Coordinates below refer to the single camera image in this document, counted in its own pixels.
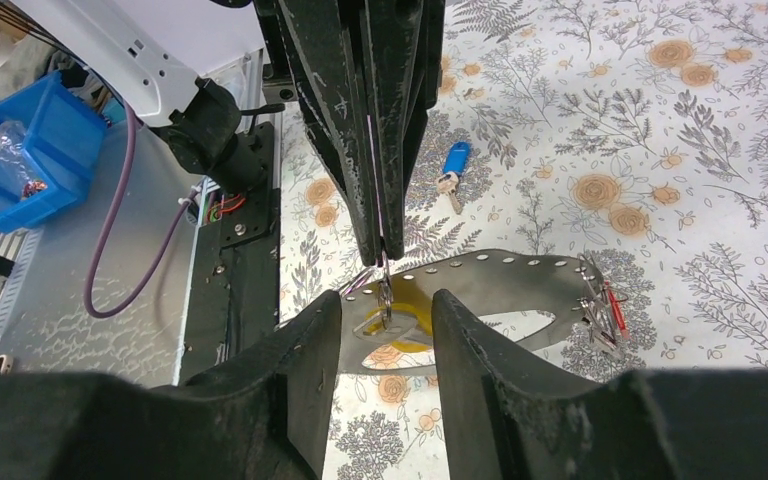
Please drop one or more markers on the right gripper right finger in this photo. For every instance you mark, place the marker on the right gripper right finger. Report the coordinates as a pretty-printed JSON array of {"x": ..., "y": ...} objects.
[{"x": 491, "y": 391}]

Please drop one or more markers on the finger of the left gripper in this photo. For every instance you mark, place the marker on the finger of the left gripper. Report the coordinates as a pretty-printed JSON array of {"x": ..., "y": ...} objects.
[
  {"x": 402, "y": 52},
  {"x": 328, "y": 63}
]

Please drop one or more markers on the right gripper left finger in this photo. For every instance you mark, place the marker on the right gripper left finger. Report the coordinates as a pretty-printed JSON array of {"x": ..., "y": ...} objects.
[{"x": 264, "y": 414}]

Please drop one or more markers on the yellow tagged key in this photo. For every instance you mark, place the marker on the yellow tagged key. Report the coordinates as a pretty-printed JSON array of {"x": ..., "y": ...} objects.
[{"x": 407, "y": 326}]

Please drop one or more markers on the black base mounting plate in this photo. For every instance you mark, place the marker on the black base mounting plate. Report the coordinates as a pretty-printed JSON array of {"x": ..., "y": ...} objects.
[{"x": 233, "y": 297}]

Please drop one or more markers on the blue tagged key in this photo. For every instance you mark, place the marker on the blue tagged key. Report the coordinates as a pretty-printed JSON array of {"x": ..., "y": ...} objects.
[{"x": 453, "y": 169}]

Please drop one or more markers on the red tagged key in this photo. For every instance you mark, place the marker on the red tagged key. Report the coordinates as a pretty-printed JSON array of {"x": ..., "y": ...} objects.
[{"x": 601, "y": 308}]

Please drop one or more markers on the floral patterned table mat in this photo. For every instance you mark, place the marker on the floral patterned table mat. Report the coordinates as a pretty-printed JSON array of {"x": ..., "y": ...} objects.
[{"x": 635, "y": 133}]

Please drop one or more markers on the blue plastic storage bin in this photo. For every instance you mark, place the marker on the blue plastic storage bin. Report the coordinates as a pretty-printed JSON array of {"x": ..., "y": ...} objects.
[{"x": 50, "y": 141}]

